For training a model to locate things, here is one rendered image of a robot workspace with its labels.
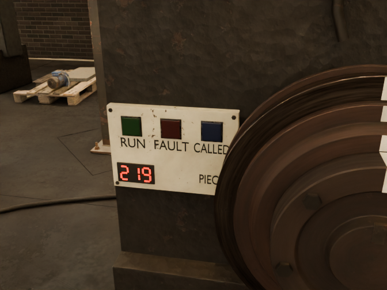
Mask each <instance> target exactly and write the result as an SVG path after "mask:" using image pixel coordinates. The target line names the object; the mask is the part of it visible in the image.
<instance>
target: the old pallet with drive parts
mask: <svg viewBox="0 0 387 290"><path fill-rule="evenodd" d="M63 71H65V72H66V73H69V72H71V71H73V70H69V71H66V70H63ZM51 77H53V76H52V73H50V74H47V75H45V76H43V77H41V78H40V79H37V80H35V81H33V82H35V83H36V87H35V88H33V89H32V90H18V91H16V92H14V93H13V95H14V100H15V102H18V103H22V102H24V101H26V100H28V99H30V98H31V97H33V96H38V99H39V103H40V104H51V103H53V102H54V101H56V100H58V99H59V98H61V97H67V102H68V105H77V104H79V103H80V102H81V101H82V100H84V99H85V98H86V97H88V96H89V95H91V94H92V93H94V92H95V91H96V90H97V85H96V77H94V78H92V79H91V80H89V81H87V82H80V81H70V85H69V87H68V86H64V85H63V86H59V87H57V88H56V89H51V88H50V87H48V85H47V81H48V79H49V78H51ZM57 89H58V90H57ZM83 89H85V90H86V92H85V93H84V94H82V95H81V96H79V92H81V91H82V90H83Z"/></svg>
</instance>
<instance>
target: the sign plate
mask: <svg viewBox="0 0 387 290"><path fill-rule="evenodd" d="M107 116H108V127H109V139H110V145H111V157H112V168H113V179H114V185H115V186H126V187H133V188H145V189H156V190H168V191H175V192H187V193H198V194H210V195H215V189H216V186H217V182H218V178H219V175H220V172H221V169H222V165H223V161H224V158H225V155H226V153H227V150H228V148H229V146H230V144H231V142H232V140H233V138H234V136H235V134H236V133H237V131H238V130H239V125H240V110H234V109H214V108H194V107H183V106H162V105H142V104H122V103H109V104H108V105H107ZM122 117H127V118H137V119H139V121H140V130H141V135H140V136H135V135H124V134H123V126H122ZM161 120H173V121H180V138H179V139H176V138H162V129H161ZM202 123H220V124H221V141H220V142H216V141H208V140H202ZM122 166H127V167H128V173H127V174H122V178H127V179H128V180H123V179H122V178H121V177H120V173H122V172H127V167H122ZM144 167H148V168H149V169H150V170H151V174H149V169H143V168H144ZM138 169H139V172H140V173H138ZM142 169H143V170H144V174H149V176H151V181H150V178H149V176H148V175H144V174H142ZM138 175H140V180H138ZM145 180H146V181H150V182H145Z"/></svg>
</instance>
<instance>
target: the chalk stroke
mask: <svg viewBox="0 0 387 290"><path fill-rule="evenodd" d="M381 100H387V77H385V82H384V88H383V91H382V97H381ZM381 121H384V122H387V106H384V107H383V110H382V116H381ZM379 151H384V152H380V154H381V156H382V158H383V160H384V162H385V164H386V166H387V136H385V135H382V139H381V144H380V150H379ZM382 193H387V169H386V174H385V180H384V185H383V189H382Z"/></svg>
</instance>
